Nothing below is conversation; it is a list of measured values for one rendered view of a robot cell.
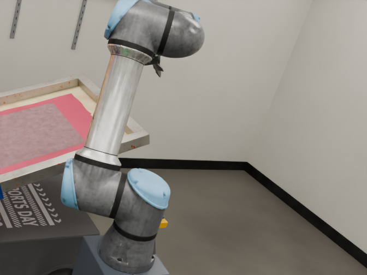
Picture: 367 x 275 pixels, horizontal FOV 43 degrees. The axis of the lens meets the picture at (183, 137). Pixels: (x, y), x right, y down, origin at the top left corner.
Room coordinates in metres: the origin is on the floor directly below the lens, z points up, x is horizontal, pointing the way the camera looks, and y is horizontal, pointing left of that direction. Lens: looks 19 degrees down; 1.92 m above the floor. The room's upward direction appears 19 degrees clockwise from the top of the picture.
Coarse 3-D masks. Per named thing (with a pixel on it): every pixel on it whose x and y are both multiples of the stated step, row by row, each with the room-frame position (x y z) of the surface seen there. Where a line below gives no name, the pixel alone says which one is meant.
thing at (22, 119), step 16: (64, 96) 1.76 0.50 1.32; (0, 112) 1.61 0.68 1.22; (16, 112) 1.62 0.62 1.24; (32, 112) 1.62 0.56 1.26; (48, 112) 1.63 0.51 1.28; (64, 112) 1.63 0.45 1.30; (80, 112) 1.64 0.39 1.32; (0, 128) 1.50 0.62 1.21; (16, 128) 1.51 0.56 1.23; (32, 128) 1.51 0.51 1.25
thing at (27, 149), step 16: (48, 128) 1.52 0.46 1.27; (64, 128) 1.52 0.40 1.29; (80, 128) 1.53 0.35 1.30; (0, 144) 1.41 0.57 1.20; (16, 144) 1.41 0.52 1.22; (32, 144) 1.42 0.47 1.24; (48, 144) 1.42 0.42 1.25; (64, 144) 1.43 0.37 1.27; (80, 144) 1.43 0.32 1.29; (0, 160) 1.32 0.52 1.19; (16, 160) 1.32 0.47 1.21; (32, 160) 1.33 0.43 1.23
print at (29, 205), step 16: (16, 192) 1.57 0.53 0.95; (32, 192) 1.61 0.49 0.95; (0, 208) 1.43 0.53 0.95; (16, 208) 1.47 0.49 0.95; (32, 208) 1.50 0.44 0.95; (48, 208) 1.54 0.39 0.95; (0, 224) 1.35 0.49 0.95; (16, 224) 1.38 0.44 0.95; (32, 224) 1.41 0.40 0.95; (48, 224) 1.44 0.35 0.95
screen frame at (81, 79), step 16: (64, 80) 1.82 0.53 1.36; (80, 80) 1.83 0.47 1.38; (0, 96) 1.67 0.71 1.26; (16, 96) 1.70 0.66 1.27; (32, 96) 1.74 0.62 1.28; (96, 96) 1.70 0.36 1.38; (128, 128) 1.49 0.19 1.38; (128, 144) 1.41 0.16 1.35; (144, 144) 1.45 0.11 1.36; (48, 160) 1.28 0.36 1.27; (64, 160) 1.28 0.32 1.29; (0, 176) 1.19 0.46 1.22; (16, 176) 1.19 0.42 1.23; (32, 176) 1.22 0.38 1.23; (48, 176) 1.25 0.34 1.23
